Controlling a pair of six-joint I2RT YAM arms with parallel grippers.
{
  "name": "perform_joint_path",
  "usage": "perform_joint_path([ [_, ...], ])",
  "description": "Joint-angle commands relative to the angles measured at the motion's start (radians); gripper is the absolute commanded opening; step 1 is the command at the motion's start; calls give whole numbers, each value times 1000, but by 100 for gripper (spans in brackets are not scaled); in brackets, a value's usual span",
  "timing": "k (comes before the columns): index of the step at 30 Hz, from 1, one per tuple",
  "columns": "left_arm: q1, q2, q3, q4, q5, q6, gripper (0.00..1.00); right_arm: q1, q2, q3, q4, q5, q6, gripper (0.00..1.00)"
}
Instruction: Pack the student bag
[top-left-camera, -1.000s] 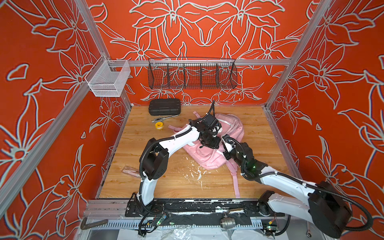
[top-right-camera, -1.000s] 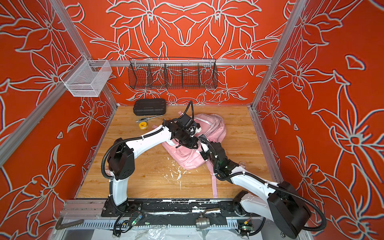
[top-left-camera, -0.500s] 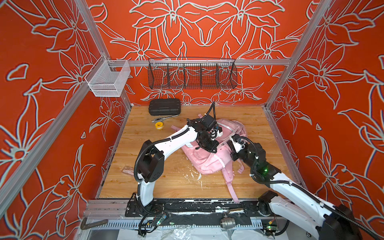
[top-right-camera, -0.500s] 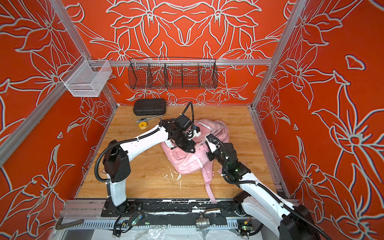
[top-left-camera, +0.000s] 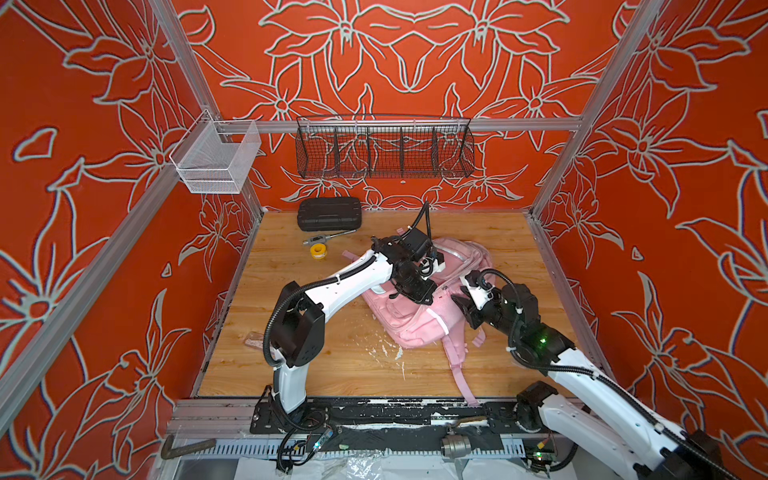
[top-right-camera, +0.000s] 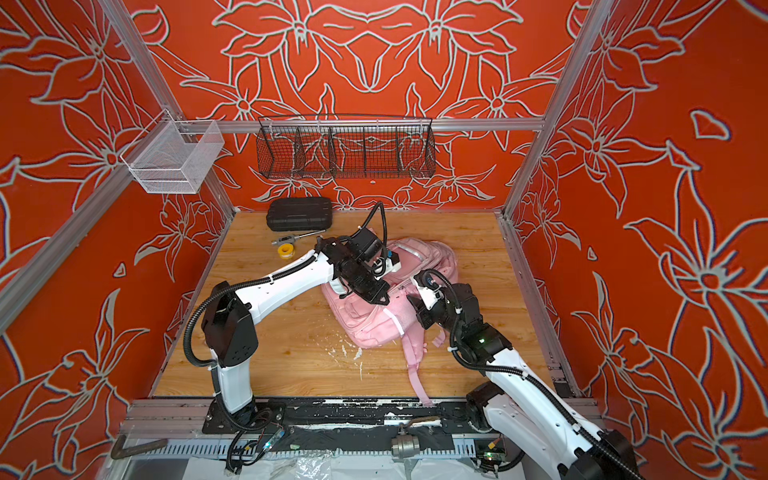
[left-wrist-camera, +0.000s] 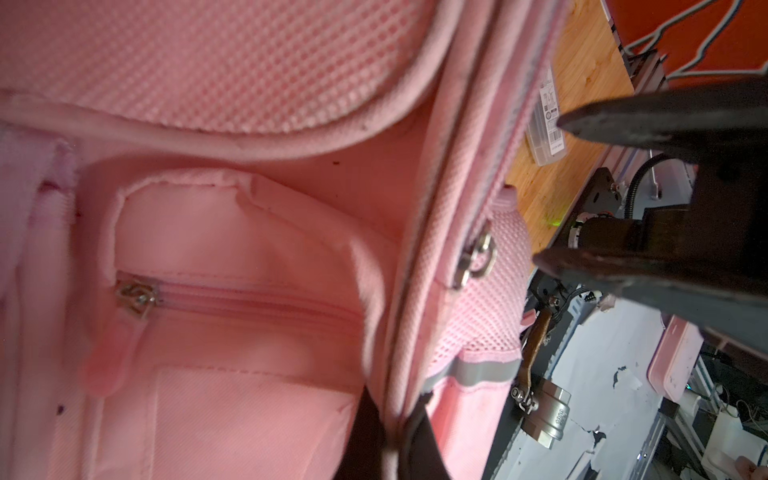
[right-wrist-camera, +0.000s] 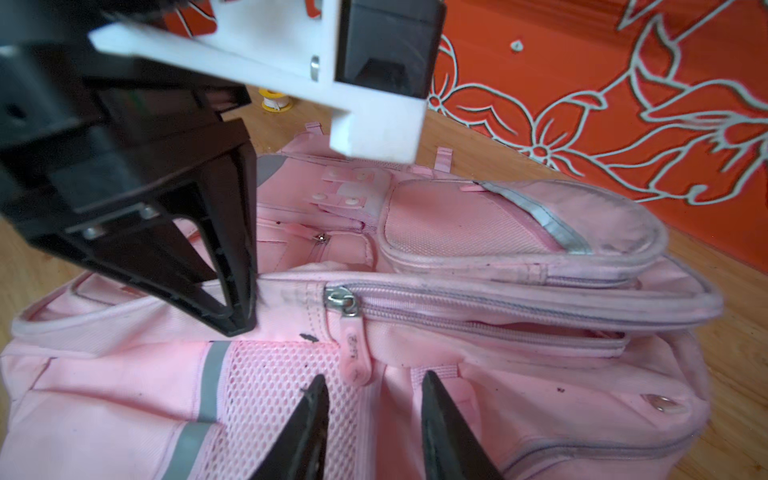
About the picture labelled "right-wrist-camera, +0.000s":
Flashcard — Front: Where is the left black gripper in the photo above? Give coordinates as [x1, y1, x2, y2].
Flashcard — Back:
[1, 1, 256, 336]

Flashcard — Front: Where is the pink student backpack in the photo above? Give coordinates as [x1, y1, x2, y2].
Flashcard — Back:
[1, 123, 723, 479]

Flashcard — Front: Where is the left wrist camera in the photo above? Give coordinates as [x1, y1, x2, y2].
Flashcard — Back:
[88, 0, 446, 164]

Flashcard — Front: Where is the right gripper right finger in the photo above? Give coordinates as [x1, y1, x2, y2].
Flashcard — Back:
[421, 371, 503, 480]

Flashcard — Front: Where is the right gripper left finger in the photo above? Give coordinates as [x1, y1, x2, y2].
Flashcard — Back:
[250, 374, 330, 480]

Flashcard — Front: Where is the yellow tape roll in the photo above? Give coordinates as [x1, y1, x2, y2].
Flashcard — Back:
[258, 88, 293, 113]

